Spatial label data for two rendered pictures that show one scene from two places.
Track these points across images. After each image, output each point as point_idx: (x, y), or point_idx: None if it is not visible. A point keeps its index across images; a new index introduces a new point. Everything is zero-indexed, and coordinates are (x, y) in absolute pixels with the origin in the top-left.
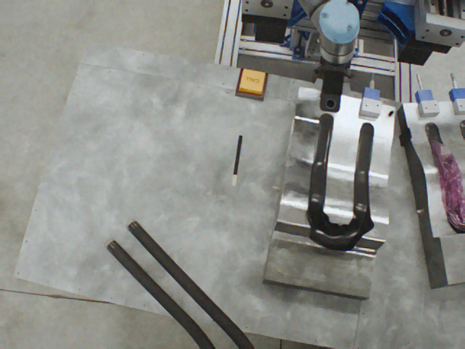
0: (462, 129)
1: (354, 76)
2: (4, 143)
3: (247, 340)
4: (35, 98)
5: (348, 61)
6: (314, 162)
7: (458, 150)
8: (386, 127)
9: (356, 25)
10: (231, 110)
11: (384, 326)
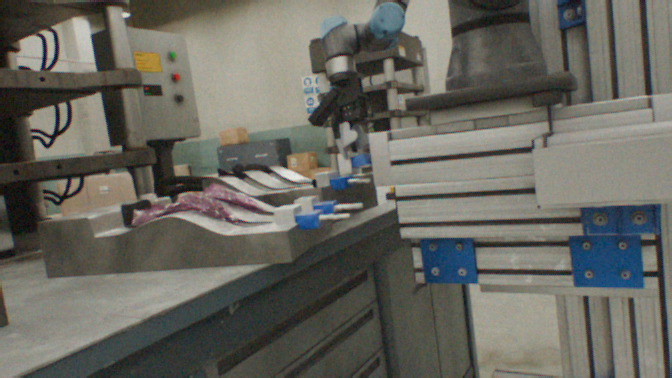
0: (262, 224)
1: (335, 117)
2: (499, 322)
3: (206, 177)
4: (551, 333)
5: (330, 81)
6: (300, 183)
7: (237, 212)
8: (302, 187)
9: (321, 23)
10: (383, 196)
11: None
